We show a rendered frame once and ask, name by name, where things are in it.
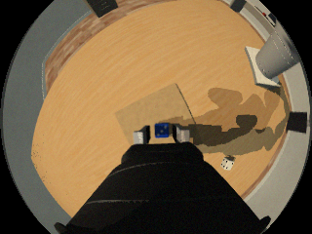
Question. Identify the blue die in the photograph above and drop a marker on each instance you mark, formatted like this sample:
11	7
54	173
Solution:
161	130

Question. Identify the white die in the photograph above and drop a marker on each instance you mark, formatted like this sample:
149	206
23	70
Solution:
227	163

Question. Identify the tan square mat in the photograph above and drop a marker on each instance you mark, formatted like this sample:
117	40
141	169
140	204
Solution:
164	106

